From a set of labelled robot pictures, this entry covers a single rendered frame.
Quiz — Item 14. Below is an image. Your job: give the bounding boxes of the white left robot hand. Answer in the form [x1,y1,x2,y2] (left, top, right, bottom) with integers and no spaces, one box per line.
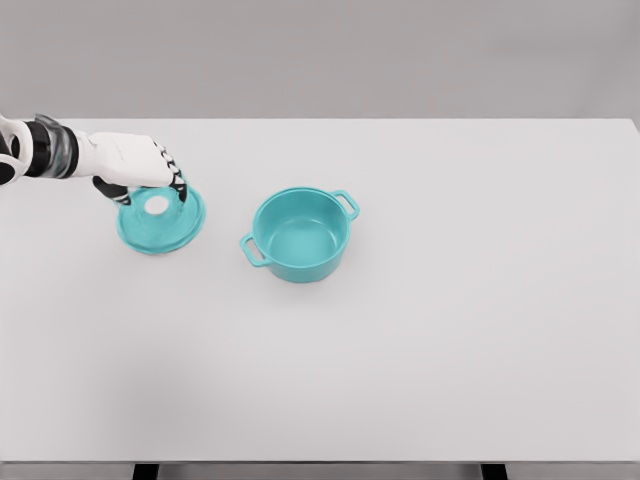
[91,132,190,208]

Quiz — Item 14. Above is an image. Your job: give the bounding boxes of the teal pot with handles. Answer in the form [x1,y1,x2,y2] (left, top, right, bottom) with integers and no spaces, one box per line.
[239,186,361,284]

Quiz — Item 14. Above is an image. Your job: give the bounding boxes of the teal pot lid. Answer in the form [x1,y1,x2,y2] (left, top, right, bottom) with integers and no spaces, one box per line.
[116,184,207,256]

